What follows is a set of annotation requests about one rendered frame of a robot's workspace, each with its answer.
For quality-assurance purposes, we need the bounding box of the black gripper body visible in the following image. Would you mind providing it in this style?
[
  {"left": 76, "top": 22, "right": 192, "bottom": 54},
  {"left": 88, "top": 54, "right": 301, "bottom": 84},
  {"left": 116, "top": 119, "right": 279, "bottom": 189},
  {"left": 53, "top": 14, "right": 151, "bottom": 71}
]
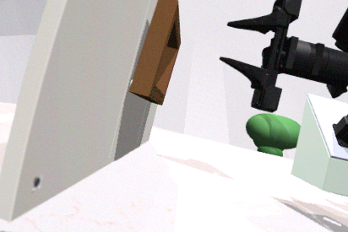
[{"left": 251, "top": 0, "right": 329, "bottom": 113}]

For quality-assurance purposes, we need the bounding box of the wooden picture frame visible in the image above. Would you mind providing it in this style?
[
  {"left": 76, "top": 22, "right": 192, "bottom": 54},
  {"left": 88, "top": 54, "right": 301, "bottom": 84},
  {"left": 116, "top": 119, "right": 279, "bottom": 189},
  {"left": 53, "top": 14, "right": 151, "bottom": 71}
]
[{"left": 129, "top": 0, "right": 181, "bottom": 105}]

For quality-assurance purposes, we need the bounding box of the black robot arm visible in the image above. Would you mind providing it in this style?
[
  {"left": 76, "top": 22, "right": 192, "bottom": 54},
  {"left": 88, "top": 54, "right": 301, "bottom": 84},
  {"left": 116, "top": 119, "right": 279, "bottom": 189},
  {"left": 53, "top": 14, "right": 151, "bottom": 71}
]
[{"left": 261, "top": 8, "right": 348, "bottom": 148}]

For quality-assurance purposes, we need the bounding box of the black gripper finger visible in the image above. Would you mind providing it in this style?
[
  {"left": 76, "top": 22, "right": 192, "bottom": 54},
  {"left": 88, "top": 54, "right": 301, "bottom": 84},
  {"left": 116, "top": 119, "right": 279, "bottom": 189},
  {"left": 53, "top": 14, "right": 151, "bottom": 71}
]
[
  {"left": 227, "top": 8, "right": 280, "bottom": 35},
  {"left": 219, "top": 57, "right": 268, "bottom": 89}
]

